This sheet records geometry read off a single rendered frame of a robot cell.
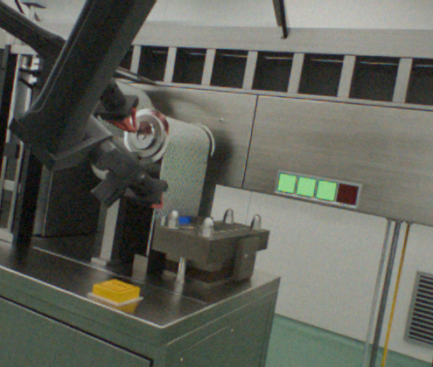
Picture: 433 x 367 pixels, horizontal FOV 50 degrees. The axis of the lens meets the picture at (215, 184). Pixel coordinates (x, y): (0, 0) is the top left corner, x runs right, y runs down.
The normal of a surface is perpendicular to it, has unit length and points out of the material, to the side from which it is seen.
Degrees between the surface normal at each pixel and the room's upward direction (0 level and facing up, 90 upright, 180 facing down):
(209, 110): 90
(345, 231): 90
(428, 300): 90
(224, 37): 90
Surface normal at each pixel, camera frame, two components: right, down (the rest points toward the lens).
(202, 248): -0.46, -0.03
